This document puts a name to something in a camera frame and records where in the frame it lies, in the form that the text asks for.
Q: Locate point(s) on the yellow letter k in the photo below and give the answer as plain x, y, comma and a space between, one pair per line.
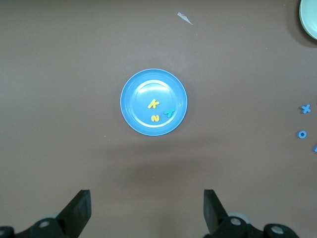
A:
152, 104

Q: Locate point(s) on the blue letter x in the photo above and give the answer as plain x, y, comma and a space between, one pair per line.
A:
305, 108

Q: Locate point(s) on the blue plate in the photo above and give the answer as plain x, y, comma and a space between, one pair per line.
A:
138, 84

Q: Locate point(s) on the blue letter o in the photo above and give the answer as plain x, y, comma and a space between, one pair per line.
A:
298, 134

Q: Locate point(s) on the teal letter y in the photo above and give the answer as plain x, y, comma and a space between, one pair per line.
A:
170, 112

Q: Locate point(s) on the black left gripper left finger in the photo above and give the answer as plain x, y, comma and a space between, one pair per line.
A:
67, 220

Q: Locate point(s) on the yellow letter s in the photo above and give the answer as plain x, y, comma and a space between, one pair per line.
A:
155, 118

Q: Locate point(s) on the small grey paper scrap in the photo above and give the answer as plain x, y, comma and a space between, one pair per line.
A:
184, 17

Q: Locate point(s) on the brown table cover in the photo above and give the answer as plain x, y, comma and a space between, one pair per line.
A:
49, 148

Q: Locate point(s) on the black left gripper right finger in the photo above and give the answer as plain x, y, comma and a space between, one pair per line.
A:
218, 225

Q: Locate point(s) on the pale green plate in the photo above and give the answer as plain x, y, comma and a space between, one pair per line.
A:
310, 17

